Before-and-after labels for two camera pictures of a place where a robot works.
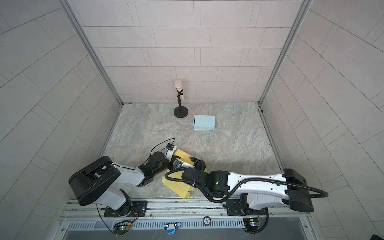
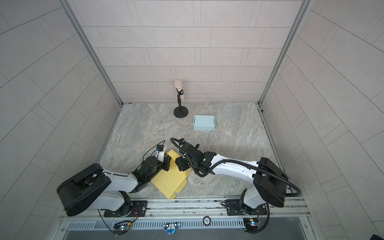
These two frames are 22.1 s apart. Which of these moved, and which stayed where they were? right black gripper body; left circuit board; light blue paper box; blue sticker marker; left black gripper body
Moved: right black gripper body
Stayed: left circuit board; light blue paper box; left black gripper body; blue sticker marker
